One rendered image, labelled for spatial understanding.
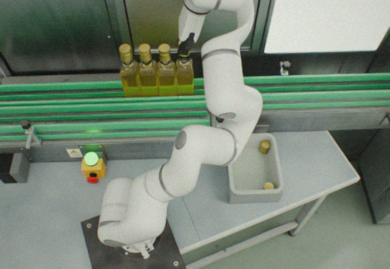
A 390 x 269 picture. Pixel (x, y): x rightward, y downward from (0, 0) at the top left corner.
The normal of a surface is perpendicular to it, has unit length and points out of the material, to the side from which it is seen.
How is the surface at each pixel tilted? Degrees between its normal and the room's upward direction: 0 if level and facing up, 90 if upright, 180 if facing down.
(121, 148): 90
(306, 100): 90
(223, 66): 18
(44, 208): 0
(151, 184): 48
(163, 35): 90
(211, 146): 58
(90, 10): 91
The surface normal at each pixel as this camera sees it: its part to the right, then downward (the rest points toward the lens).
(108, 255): -0.03, -0.56
